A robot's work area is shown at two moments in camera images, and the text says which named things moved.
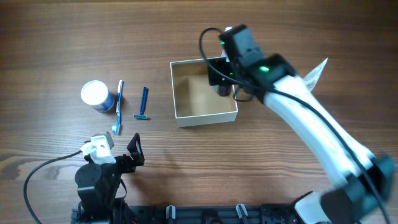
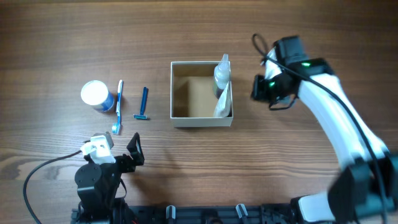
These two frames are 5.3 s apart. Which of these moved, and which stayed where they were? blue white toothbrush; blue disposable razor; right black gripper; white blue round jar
Moved: right black gripper
Stayed: white blue round jar; blue white toothbrush; blue disposable razor
